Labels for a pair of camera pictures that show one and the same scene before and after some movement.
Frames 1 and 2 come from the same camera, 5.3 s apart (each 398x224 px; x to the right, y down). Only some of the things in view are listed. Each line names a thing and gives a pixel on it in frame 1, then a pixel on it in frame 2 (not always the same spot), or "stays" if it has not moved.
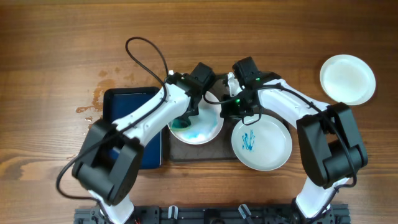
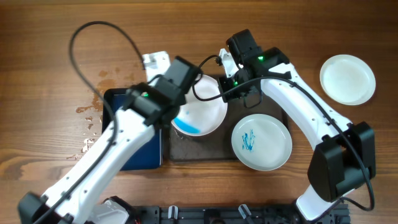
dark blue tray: [119, 102] stays
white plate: [205, 127] -> [348, 79]
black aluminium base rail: [257, 214] stays
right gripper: [228, 111] -> [224, 82]
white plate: [347, 78] -> [198, 117]
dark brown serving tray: [221, 149] stays
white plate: [262, 145] stays
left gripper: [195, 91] -> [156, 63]
